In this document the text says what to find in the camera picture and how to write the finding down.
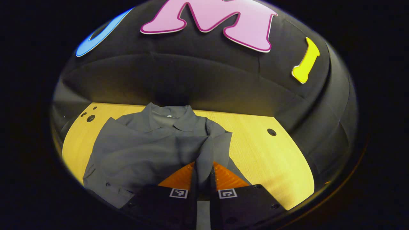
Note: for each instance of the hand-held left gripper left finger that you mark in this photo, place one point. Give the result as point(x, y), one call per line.
point(172, 207)

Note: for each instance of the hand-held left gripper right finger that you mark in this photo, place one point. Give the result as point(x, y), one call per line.
point(236, 207)

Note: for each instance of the grey collared shirt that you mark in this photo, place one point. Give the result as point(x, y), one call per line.
point(143, 150)

